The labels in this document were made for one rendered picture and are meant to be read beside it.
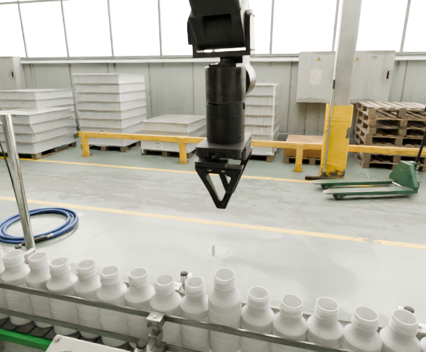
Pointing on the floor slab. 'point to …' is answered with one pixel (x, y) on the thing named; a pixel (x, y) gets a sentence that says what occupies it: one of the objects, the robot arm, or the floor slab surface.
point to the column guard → (336, 140)
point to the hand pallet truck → (403, 170)
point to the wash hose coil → (35, 235)
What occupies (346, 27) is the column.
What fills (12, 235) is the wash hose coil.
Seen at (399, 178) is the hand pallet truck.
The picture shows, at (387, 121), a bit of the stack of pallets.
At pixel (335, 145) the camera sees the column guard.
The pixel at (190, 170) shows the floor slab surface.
